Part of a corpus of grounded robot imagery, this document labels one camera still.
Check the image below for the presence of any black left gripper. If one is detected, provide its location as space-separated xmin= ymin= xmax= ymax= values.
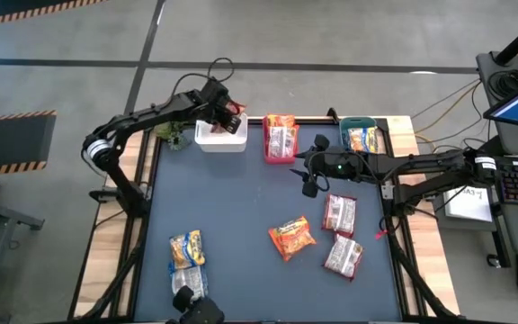
xmin=195 ymin=78 xmax=243 ymax=135

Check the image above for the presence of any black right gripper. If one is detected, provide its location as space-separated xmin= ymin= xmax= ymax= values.
xmin=289 ymin=133 xmax=377 ymax=199

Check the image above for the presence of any orange Maruchan ramen packet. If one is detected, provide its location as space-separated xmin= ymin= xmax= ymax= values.
xmin=267 ymin=215 xmax=317 ymax=263
xmin=265 ymin=113 xmax=297 ymax=130
xmin=267 ymin=125 xmax=299 ymax=159

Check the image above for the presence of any blue Maruchan ramen packet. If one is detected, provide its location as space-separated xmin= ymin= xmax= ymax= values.
xmin=347 ymin=126 xmax=380 ymax=154
xmin=168 ymin=229 xmax=207 ymax=271
xmin=168 ymin=264 xmax=210 ymax=301

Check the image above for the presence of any red plastic bin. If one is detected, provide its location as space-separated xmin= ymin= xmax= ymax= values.
xmin=262 ymin=114 xmax=300 ymax=166

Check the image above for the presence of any white plastic bin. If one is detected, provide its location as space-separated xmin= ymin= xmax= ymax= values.
xmin=194 ymin=112 xmax=249 ymax=154

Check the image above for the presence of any small green succulent plant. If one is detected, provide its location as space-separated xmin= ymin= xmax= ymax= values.
xmin=154 ymin=120 xmax=192 ymax=152

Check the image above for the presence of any teal plastic bin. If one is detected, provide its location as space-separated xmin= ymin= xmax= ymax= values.
xmin=338 ymin=115 xmax=380 ymax=159

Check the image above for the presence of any white paper label sheet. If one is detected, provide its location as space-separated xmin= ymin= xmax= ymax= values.
xmin=442 ymin=186 xmax=494 ymax=222

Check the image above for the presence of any grey metal control box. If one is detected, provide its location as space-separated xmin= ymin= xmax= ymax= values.
xmin=423 ymin=166 xmax=498 ymax=233

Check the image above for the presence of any grey equipment cart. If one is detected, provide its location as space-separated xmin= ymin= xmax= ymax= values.
xmin=475 ymin=49 xmax=518 ymax=157

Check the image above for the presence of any black hazard-striped floor mat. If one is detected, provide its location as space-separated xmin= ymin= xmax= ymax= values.
xmin=0 ymin=0 xmax=107 ymax=29
xmin=0 ymin=110 xmax=58 ymax=176

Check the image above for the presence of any grey metal desk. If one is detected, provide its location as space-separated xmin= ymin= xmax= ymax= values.
xmin=0 ymin=193 xmax=47 ymax=324

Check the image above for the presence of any black aluminium table frame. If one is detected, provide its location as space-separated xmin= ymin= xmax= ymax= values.
xmin=67 ymin=114 xmax=462 ymax=324

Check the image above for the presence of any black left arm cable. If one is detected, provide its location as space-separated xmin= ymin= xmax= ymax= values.
xmin=168 ymin=57 xmax=237 ymax=98

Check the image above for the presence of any yellow floor cable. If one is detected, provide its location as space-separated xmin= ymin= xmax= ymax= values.
xmin=414 ymin=80 xmax=483 ymax=145

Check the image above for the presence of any coiled black cable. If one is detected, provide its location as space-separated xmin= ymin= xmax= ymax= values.
xmin=487 ymin=69 xmax=518 ymax=98

